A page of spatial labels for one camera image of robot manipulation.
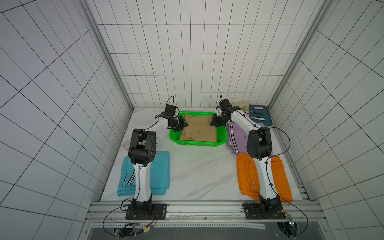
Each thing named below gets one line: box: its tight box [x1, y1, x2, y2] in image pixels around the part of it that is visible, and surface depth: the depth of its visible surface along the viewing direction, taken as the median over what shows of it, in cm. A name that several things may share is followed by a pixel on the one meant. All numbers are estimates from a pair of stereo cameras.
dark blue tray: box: [248, 104, 273, 127], surface depth 117 cm
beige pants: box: [179, 113, 217, 143], surface depth 99 cm
